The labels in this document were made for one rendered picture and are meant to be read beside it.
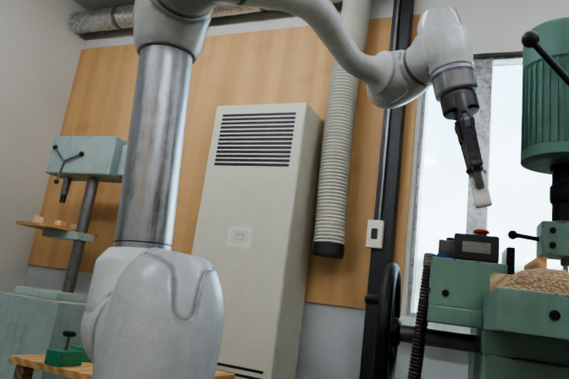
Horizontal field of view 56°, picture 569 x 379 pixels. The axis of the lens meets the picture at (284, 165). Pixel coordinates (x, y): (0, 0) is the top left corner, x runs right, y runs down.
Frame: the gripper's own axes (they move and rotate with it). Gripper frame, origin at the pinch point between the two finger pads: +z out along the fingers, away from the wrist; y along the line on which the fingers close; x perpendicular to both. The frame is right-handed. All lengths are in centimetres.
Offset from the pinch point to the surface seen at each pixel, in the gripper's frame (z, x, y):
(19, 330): 3, 204, 112
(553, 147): -6.8, -16.0, 4.0
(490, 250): 12.5, 1.1, -3.5
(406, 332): 24.8, 19.5, 10.3
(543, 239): 10.4, -10.5, 8.6
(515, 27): -109, -50, 142
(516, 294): 21.7, 1.7, -26.3
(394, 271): 12.8, 19.5, 4.4
